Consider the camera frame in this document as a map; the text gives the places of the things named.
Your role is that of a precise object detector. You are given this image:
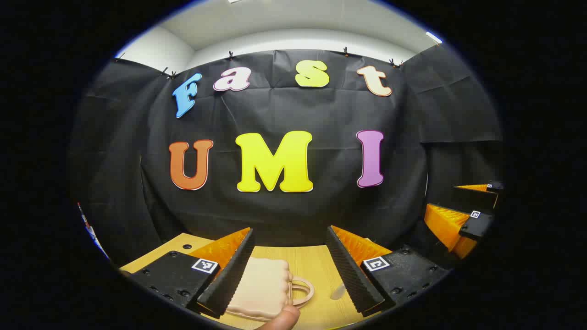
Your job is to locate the pink suitcase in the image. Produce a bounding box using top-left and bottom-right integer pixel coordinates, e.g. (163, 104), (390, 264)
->
(225, 257), (316, 321)

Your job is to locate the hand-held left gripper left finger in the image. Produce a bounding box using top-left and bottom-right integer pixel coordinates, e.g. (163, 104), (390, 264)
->
(130, 227), (256, 320)

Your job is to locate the colourful printed panel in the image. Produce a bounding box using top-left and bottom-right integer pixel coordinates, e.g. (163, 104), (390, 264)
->
(76, 202), (111, 260)

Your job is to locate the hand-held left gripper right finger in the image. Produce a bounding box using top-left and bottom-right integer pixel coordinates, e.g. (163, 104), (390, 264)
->
(326, 225), (452, 318)

